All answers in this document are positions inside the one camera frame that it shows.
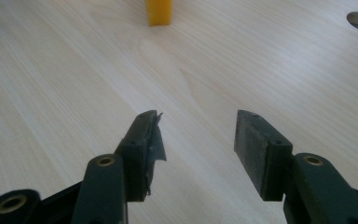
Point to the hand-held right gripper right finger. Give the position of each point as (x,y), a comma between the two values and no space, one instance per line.
(262,155)

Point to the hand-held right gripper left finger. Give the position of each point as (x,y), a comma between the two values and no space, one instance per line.
(136,155)

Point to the yellow block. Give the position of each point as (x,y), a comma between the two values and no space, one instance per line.
(158,11)

